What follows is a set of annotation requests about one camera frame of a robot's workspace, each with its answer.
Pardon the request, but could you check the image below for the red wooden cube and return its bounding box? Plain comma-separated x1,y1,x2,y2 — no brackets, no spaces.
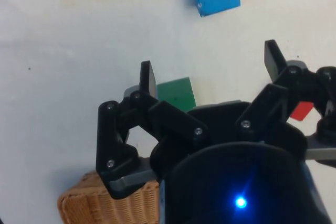
289,101,314,122

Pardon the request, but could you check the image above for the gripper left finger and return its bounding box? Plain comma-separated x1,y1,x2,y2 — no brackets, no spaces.
96,60,211,200

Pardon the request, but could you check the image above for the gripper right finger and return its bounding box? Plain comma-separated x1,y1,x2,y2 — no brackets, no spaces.
234,39,336,168

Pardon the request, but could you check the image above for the brown wicker basket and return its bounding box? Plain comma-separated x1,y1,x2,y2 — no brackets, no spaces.
57,157,162,224

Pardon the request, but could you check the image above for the green wooden cube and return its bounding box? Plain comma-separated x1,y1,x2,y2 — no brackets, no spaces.
156,77,197,112

